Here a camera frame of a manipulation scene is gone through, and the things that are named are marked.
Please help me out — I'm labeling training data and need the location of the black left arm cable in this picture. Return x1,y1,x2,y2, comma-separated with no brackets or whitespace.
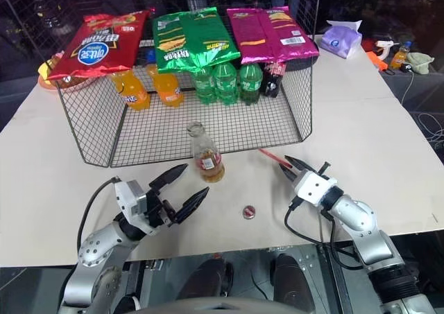
76,177,121,245

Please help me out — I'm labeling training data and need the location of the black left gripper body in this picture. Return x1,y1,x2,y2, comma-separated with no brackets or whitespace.
142,185,182,229

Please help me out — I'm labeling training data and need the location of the orange plastic object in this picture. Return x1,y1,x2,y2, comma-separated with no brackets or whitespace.
366,51,388,71

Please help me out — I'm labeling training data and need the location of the pink plate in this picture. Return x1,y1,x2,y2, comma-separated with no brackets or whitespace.
37,50,98,92

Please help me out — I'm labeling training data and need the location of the green chip bag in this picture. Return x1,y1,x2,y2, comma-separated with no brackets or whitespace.
151,7,242,74

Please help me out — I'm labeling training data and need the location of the red chip bag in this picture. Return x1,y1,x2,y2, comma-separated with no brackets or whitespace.
46,9,152,82

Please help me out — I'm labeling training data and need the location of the thin white cable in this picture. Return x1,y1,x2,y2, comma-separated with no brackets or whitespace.
400,71,444,145

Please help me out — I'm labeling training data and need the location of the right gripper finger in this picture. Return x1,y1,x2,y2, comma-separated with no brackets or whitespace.
278,164,301,184
284,155,315,172

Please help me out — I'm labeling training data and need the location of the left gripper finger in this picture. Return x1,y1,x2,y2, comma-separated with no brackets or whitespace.
173,186,211,225
148,164,189,190

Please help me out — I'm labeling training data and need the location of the small orange drink bottle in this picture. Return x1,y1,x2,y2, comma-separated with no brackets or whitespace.
390,42,413,70

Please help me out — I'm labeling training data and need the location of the dark rounded shape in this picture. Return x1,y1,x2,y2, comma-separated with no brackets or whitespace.
270,253,315,311
176,258,235,299

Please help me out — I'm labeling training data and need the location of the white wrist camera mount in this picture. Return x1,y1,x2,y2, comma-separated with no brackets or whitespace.
114,179,155,237
293,171,337,207

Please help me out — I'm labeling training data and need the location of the green crumpled cloth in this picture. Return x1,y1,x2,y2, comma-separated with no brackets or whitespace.
405,52,435,75

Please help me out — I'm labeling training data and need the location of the orange soda plastic bottle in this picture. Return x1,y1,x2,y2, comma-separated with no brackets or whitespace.
145,64,185,107
110,69,152,112

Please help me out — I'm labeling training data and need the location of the purple tissue pack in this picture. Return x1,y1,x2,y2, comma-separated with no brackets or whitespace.
318,19,364,59

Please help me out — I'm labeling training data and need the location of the thin red stick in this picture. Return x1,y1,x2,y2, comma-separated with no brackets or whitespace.
258,148,292,168

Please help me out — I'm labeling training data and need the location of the magenta chip bag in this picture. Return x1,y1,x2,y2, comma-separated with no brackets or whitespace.
225,5,320,65

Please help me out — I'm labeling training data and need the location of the beige paper table cover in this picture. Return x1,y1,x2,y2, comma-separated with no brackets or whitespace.
0,33,444,268

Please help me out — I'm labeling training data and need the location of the white glue gun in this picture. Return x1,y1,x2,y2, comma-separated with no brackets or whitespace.
374,40,400,60

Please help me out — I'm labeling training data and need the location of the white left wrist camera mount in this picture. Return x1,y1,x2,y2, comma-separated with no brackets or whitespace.
114,179,155,237

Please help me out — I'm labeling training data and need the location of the black wire mesh shelf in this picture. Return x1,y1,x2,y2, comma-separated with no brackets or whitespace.
55,36,320,168

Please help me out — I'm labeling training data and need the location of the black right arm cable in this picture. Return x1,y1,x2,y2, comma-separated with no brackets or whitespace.
284,198,364,270

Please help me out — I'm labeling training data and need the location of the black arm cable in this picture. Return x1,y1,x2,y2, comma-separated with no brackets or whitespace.
284,198,364,270
76,177,121,245

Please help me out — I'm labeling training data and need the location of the dark cola plastic bottle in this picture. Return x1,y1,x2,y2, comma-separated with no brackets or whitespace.
262,61,287,98

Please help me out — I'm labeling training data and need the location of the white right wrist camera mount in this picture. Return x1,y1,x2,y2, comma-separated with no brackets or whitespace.
293,171,337,207

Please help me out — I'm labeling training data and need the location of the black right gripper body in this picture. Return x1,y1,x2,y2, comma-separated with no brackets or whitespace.
293,161,331,184

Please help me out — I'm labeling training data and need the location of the glass bottle with yellow drink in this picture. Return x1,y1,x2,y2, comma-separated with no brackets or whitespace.
186,121,225,184

